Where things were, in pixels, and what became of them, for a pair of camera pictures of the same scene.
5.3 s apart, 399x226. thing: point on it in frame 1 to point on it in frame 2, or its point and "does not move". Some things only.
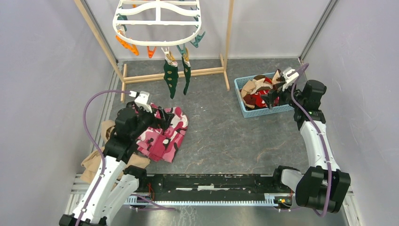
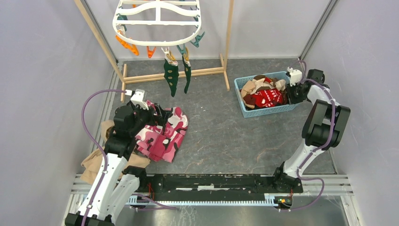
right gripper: x=274 y=93 to x=292 y=100
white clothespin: x=166 y=52 does not move
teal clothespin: x=182 y=51 does not move
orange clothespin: x=150 y=52 does not move
